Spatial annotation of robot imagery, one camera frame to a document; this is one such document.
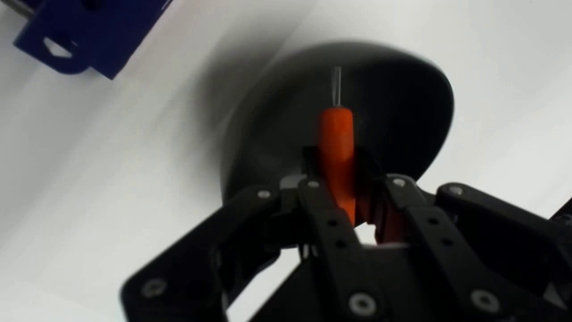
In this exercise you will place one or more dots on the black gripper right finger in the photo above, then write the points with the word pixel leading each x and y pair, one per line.
pixel 462 254

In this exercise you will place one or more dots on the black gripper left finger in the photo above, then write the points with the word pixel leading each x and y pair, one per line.
pixel 203 273

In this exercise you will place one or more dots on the orange handled screwdriver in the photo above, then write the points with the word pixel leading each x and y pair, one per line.
pixel 337 145

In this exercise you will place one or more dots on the black bowl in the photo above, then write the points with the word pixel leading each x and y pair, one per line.
pixel 346 93

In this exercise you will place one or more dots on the blue plastic vise stand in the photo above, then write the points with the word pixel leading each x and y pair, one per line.
pixel 72 36

